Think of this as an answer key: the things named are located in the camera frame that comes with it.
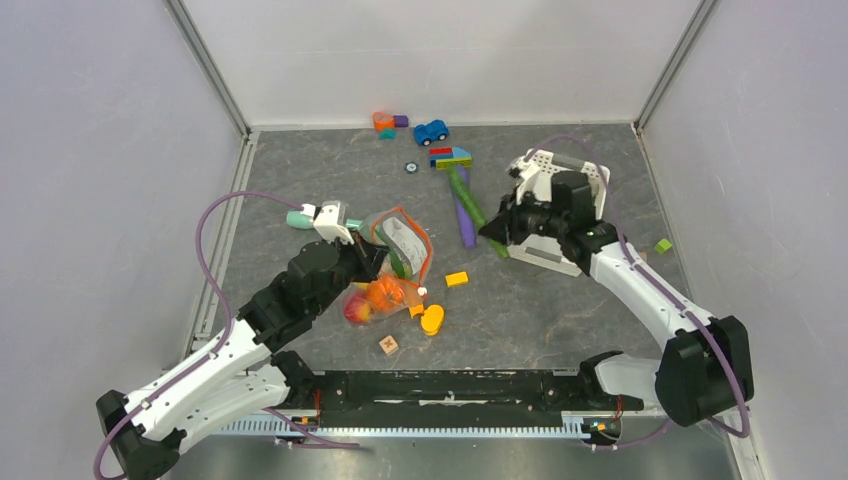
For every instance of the blue toy car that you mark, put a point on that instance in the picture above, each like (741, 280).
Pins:
(426, 134)

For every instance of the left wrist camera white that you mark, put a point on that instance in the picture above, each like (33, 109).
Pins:
(332, 232)

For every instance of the short green cucumber toy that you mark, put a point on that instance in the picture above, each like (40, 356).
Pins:
(398, 266)

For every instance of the red apple toy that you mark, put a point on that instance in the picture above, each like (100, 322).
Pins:
(357, 309)

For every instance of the wooden cube with X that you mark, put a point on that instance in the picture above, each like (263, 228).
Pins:
(388, 345)

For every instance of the orange pumpkin toy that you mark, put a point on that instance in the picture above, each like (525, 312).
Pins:
(385, 293)

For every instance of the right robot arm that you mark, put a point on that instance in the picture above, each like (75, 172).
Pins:
(705, 368)

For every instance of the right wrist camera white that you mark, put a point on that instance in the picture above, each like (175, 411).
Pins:
(532, 180)

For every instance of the teal small block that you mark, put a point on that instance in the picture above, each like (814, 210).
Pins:
(387, 134)

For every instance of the orange oval block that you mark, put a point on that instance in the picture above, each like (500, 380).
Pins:
(432, 319)

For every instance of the orange brick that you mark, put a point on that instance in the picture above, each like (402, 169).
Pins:
(416, 310)

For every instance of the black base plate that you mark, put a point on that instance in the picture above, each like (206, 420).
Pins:
(441, 398)

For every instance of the multicolour brick stack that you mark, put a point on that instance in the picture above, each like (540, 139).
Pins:
(445, 157)

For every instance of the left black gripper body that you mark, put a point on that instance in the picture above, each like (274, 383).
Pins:
(361, 265)

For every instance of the clear zip bag orange zipper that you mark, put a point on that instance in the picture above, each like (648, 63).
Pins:
(414, 246)

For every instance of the purple small block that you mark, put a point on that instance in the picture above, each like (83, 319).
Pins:
(400, 121)

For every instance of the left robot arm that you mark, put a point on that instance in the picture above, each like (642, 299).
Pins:
(242, 370)

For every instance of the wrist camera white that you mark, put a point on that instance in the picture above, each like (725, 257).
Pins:
(332, 232)
(532, 180)

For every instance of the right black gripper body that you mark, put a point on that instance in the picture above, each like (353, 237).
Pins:
(533, 219)

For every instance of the yellow brick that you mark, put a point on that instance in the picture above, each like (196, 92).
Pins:
(456, 279)

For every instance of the long green cucumber toy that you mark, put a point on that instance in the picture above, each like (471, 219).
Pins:
(460, 187)

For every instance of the small green cube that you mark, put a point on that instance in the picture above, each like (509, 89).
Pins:
(663, 246)

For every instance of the white plastic basket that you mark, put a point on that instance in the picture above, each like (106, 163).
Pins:
(545, 252)

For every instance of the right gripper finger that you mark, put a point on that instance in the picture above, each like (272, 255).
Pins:
(508, 206)
(498, 229)

